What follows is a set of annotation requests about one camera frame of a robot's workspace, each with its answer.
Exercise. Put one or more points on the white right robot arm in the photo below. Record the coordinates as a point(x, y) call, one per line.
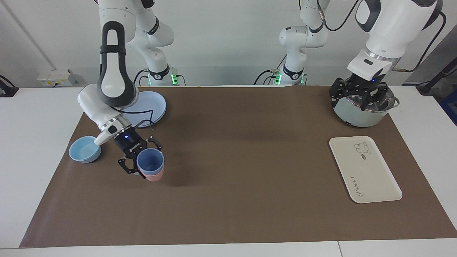
point(114, 71)

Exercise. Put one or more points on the black device on table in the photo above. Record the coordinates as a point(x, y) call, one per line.
point(7, 91)

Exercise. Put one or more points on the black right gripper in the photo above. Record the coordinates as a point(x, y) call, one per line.
point(128, 142)

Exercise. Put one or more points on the light blue plate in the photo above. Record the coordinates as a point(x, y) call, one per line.
point(153, 103)

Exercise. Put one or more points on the light blue bowl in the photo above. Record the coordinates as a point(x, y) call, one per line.
point(84, 151)

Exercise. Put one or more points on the pale green electric pot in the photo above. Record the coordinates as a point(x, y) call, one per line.
point(353, 114)

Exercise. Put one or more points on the black stand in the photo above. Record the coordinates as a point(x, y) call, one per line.
point(432, 80)

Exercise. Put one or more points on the blue box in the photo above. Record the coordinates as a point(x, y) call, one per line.
point(450, 107)

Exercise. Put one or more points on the blue plastic cup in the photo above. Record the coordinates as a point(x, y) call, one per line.
point(150, 160)

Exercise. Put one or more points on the cream rabbit print tray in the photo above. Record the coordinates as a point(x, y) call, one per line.
point(367, 171)

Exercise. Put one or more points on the brown table mat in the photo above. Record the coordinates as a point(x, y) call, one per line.
point(232, 171)

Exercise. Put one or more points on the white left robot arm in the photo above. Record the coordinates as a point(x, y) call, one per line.
point(389, 32)

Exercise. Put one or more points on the pink plastic cup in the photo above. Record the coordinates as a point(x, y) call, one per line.
point(153, 177)

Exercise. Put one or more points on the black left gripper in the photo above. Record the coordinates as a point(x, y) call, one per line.
point(364, 84)

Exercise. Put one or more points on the glass pot lid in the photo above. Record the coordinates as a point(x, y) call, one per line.
point(357, 99)

